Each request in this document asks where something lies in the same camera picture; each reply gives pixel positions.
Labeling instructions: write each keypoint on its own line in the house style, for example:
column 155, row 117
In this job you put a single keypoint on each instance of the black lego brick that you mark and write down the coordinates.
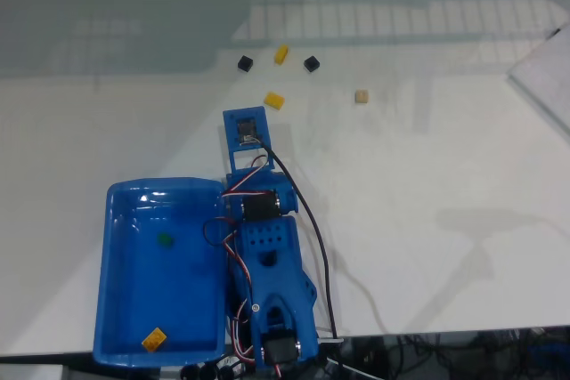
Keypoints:
column 245, row 63
column 312, row 63

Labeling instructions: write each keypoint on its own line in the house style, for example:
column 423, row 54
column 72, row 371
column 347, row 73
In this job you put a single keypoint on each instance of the narrow yellow lego brick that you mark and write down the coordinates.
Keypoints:
column 281, row 54

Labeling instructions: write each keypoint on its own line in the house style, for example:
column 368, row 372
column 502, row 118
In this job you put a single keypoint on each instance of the tan lego brick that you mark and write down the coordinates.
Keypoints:
column 361, row 96

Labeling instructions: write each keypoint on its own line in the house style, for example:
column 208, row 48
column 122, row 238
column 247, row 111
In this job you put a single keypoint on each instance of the green lego brick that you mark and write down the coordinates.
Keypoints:
column 165, row 240

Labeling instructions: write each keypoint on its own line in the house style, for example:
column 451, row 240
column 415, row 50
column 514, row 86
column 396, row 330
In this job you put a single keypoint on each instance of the blue plastic bin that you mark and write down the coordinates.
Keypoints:
column 133, row 286

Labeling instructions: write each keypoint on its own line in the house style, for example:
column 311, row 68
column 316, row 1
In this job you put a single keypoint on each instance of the small controller circuit board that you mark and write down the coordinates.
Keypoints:
column 331, row 341

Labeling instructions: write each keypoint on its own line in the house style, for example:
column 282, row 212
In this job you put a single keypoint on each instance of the white panel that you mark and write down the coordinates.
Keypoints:
column 548, row 73

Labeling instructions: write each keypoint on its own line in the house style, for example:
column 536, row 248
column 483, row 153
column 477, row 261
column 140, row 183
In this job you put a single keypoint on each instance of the blue camera mount frame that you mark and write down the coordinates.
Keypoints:
column 231, row 131

